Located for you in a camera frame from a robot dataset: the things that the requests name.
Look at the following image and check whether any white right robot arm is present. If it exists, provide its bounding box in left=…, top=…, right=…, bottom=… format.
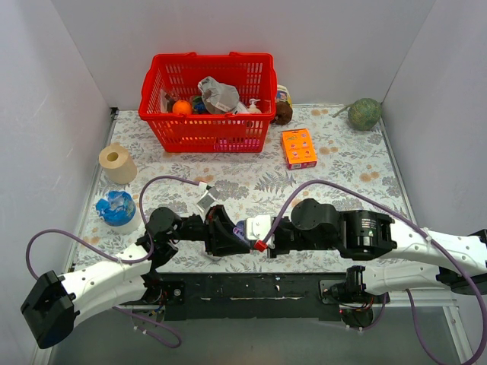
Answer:
left=205, top=198, right=486, bottom=303

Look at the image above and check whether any white pump bottle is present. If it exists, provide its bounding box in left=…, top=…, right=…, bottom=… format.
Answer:
left=247, top=98, right=261, bottom=114

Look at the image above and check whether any blue wrapped tissue roll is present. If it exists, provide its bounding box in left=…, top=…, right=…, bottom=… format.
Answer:
left=95, top=191, right=142, bottom=234

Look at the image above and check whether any green melon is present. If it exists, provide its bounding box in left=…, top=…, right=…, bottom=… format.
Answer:
left=332, top=98, right=382, bottom=132

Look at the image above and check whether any orange snack box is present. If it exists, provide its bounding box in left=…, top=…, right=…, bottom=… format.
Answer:
left=281, top=129, right=317, bottom=170

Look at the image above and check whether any lavender earbud charging case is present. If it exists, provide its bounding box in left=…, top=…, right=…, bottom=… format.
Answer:
left=233, top=221, right=251, bottom=248

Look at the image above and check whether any beige paper roll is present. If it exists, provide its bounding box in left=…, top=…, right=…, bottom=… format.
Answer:
left=98, top=142, right=137, bottom=185

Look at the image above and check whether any white earbud charging case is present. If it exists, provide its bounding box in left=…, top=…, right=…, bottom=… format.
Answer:
left=206, top=255, right=221, bottom=262

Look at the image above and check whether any red plastic shopping basket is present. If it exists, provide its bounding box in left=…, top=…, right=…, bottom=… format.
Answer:
left=138, top=52, right=277, bottom=153

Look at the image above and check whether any dark green toy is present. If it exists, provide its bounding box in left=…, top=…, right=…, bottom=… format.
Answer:
left=190, top=95, right=208, bottom=115

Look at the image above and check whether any orange fruit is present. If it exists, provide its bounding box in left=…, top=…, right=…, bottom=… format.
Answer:
left=172, top=100, right=193, bottom=115

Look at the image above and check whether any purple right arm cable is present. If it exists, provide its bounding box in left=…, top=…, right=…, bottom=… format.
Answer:
left=262, top=179, right=487, bottom=365

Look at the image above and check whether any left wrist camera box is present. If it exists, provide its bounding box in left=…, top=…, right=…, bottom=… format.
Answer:
left=196, top=181, right=220, bottom=216

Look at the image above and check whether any brown jar with label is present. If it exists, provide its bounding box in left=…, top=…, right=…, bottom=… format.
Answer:
left=271, top=84, right=293, bottom=125

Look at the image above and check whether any grey crumpled bag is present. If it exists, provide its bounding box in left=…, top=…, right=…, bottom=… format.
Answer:
left=198, top=76, right=240, bottom=114

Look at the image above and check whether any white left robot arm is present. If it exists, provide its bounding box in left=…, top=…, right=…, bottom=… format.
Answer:
left=21, top=205, right=256, bottom=349

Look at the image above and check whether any floral patterned table mat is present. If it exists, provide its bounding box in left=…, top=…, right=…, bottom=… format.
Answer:
left=78, top=104, right=414, bottom=272

